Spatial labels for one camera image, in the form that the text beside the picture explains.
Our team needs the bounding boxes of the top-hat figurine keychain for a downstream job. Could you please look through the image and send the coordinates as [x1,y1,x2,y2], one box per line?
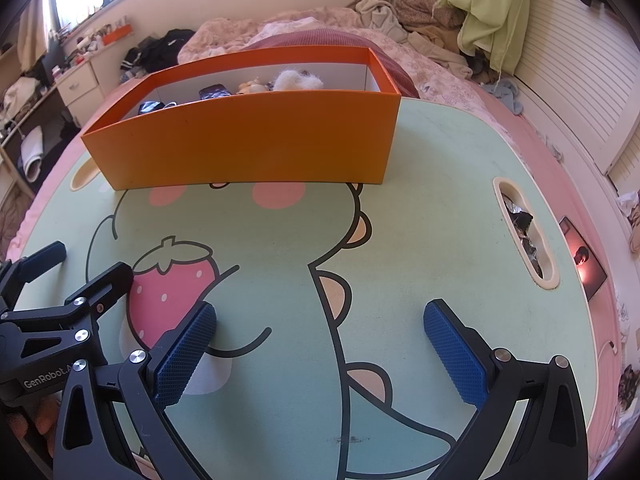
[236,77,273,96]

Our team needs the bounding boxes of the dark brown furry item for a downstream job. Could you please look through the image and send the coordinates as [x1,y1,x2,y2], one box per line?
[617,365,640,411]

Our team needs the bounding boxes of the white drawer cabinet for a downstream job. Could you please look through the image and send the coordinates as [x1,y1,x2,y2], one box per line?
[54,55,108,128]

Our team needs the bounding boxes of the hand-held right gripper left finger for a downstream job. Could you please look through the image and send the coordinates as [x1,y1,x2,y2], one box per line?
[52,302,218,480]

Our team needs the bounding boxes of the beige curtain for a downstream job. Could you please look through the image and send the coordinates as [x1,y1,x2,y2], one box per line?
[19,0,51,73]

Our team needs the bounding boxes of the light blue cloth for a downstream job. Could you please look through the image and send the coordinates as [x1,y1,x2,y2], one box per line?
[482,77,523,116]

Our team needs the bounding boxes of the green cartoon-print desktop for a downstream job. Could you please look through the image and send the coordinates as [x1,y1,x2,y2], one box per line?
[7,95,591,480]

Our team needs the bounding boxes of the smartphone with lit screen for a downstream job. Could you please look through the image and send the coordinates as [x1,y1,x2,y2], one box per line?
[557,216,608,303]

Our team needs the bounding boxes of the white cable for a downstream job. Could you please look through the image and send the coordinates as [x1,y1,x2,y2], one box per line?
[587,340,618,376]

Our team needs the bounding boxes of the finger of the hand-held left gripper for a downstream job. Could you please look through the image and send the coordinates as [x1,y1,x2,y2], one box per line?
[0,262,135,328]
[0,241,67,311]

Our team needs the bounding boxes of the maroon pillow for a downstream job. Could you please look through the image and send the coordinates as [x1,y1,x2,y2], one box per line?
[240,29,421,100]

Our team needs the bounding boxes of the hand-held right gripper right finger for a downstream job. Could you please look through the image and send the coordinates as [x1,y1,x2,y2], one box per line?
[422,299,591,480]

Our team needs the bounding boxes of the small orange tray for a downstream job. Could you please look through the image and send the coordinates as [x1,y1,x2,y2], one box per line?
[100,24,133,46]

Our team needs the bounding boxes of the light green hanging cloth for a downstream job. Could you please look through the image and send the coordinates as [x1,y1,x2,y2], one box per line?
[432,0,532,73]

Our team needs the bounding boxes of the white slatted panel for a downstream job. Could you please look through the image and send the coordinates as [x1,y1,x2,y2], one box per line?
[515,0,640,176]

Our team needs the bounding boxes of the pile of beige clothes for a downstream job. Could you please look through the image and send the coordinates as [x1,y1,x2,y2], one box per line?
[347,0,481,81]

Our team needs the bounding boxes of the black clothes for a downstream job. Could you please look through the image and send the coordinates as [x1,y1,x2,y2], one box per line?
[119,29,197,83]

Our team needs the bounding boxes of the person's left hand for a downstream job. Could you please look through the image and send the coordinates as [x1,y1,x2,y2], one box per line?
[7,396,63,441]

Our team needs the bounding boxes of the orange cardboard box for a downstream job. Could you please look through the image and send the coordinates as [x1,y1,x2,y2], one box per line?
[81,45,402,191]

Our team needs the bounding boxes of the pale floral blanket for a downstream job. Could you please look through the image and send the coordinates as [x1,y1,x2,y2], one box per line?
[177,7,493,111]

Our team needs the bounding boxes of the cluttered shelf desk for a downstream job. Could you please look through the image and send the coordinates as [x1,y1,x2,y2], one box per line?
[0,45,66,201]

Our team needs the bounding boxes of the foil wrappers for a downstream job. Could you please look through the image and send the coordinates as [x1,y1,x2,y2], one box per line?
[502,192,548,278]

